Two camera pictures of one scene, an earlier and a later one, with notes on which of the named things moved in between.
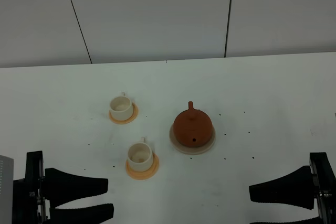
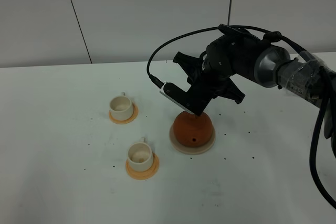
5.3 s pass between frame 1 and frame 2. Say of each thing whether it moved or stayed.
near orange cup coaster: stayed
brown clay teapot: stayed
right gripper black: moved
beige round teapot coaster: stayed
